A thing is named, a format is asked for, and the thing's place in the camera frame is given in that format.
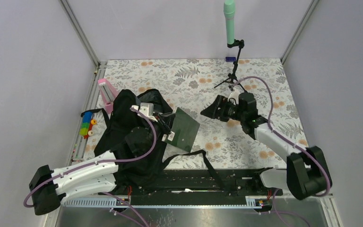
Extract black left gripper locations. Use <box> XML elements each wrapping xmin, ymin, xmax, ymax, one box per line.
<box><xmin>142</xmin><ymin>112</ymin><xmax>176</xmax><ymax>156</ymax></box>

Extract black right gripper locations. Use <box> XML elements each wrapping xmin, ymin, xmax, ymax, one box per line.
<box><xmin>200</xmin><ymin>95</ymin><xmax>245</xmax><ymax>123</ymax></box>

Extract dark green hardcover book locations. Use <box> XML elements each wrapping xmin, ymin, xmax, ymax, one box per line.
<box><xmin>162</xmin><ymin>107</ymin><xmax>200</xmax><ymax>152</ymax></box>

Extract black student backpack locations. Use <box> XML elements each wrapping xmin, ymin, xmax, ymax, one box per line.
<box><xmin>80</xmin><ymin>88</ymin><xmax>226</xmax><ymax>192</ymax></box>

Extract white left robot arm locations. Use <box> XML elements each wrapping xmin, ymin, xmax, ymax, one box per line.
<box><xmin>24</xmin><ymin>112</ymin><xmax>174</xmax><ymax>216</ymax></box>

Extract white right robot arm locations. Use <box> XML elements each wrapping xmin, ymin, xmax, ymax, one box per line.
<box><xmin>200</xmin><ymin>93</ymin><xmax>332</xmax><ymax>200</ymax></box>

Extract floral tablecloth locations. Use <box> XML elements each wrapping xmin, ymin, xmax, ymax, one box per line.
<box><xmin>80</xmin><ymin>58</ymin><xmax>315</xmax><ymax>170</ymax></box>

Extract black tripod stand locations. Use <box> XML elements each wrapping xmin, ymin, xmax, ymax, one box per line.
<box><xmin>213</xmin><ymin>39</ymin><xmax>249</xmax><ymax>95</ymax></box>

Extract colourful toy blocks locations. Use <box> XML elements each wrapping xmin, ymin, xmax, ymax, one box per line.
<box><xmin>79</xmin><ymin>111</ymin><xmax>97</xmax><ymax>139</ymax></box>

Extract green microphone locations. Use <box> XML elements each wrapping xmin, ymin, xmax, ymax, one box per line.
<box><xmin>224</xmin><ymin>0</ymin><xmax>236</xmax><ymax>48</ymax></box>

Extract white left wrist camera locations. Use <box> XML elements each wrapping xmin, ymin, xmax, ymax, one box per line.
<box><xmin>131</xmin><ymin>103</ymin><xmax>158</xmax><ymax>122</ymax></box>

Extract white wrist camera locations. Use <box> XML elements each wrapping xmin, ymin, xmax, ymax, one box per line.
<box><xmin>228</xmin><ymin>90</ymin><xmax>240</xmax><ymax>105</ymax></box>
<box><xmin>131</xmin><ymin>103</ymin><xmax>158</xmax><ymax>122</ymax></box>

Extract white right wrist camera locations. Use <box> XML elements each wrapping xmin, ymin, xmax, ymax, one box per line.
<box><xmin>228</xmin><ymin>90</ymin><xmax>240</xmax><ymax>105</ymax></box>

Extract blue block at wall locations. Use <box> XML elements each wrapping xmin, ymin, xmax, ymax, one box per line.
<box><xmin>225</xmin><ymin>57</ymin><xmax>236</xmax><ymax>62</ymax></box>

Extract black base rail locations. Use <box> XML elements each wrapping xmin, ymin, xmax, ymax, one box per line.
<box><xmin>110</xmin><ymin>169</ymin><xmax>283</xmax><ymax>207</ymax></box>

